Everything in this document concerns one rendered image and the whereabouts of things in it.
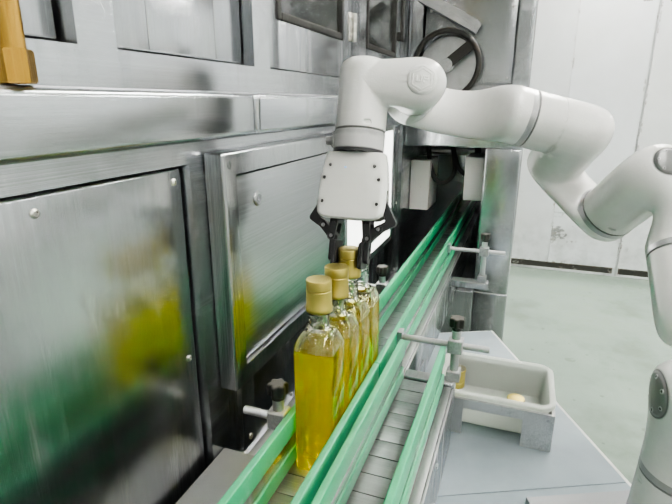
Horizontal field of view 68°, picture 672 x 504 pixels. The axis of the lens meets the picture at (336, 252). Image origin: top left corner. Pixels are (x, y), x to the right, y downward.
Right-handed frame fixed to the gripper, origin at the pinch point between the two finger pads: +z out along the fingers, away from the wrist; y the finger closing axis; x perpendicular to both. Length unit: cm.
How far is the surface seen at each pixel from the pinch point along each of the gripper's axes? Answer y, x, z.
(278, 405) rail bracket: -5.4, -9.4, 21.4
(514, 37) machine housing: 18, 89, -65
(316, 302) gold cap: 0.0, -12.2, 5.9
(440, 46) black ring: -4, 88, -63
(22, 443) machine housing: -16.5, -39.2, 17.7
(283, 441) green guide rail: -3.5, -11.0, 25.4
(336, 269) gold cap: 0.6, -7.0, 1.9
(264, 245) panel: -12.8, -2.9, -0.1
